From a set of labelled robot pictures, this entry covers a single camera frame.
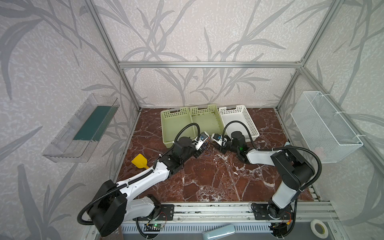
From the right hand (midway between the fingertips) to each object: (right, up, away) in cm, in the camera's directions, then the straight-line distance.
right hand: (214, 138), depth 92 cm
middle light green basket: (-3, +11, +20) cm, 23 cm away
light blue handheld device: (0, -38, -28) cm, 47 cm away
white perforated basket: (+12, +11, -15) cm, 22 cm away
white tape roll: (+48, -41, -25) cm, 68 cm away
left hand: (-7, +1, -12) cm, 14 cm away
